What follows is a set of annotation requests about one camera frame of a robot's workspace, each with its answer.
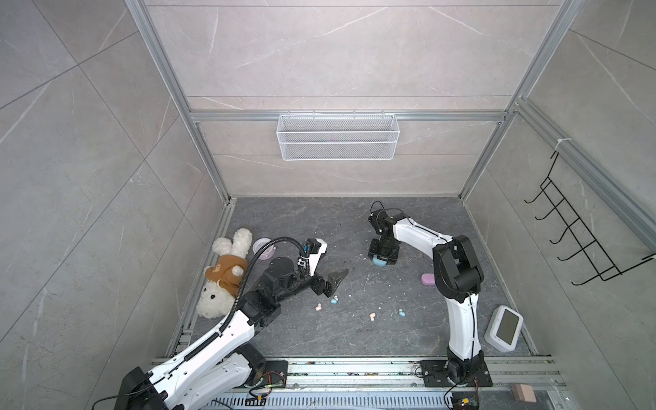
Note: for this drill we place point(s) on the plush bunny brown hoodie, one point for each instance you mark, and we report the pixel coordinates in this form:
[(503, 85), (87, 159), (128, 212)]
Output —
[(224, 278)]

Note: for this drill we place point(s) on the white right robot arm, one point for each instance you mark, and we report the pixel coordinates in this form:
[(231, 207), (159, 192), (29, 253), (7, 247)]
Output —
[(456, 275)]

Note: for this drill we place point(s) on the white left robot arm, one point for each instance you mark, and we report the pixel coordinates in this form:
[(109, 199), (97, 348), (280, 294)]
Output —
[(223, 359)]

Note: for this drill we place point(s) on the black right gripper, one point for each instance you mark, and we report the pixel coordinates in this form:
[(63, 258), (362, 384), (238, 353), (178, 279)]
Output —
[(371, 250)]

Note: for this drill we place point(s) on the teal earbud charging case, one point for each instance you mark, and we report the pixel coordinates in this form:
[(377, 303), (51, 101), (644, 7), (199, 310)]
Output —
[(379, 262)]

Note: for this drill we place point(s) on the white digital timer device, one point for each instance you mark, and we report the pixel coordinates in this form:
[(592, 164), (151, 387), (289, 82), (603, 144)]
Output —
[(504, 329)]

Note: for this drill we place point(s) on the slotted cable duct rail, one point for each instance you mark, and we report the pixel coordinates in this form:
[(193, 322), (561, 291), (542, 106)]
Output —
[(401, 383)]

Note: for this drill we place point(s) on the black wall hook rack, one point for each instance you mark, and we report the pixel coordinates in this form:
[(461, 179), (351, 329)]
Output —
[(584, 241)]

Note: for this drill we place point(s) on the white wire mesh basket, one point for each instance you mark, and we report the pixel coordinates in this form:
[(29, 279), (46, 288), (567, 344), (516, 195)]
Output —
[(337, 137)]

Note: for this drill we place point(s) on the pink earbud charging case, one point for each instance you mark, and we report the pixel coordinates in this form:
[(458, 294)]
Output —
[(428, 279)]

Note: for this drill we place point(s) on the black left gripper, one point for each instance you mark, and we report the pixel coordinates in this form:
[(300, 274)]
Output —
[(319, 287)]

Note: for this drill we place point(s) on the pink block beside rail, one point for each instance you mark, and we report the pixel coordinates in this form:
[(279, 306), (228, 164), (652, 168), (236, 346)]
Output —
[(523, 393)]

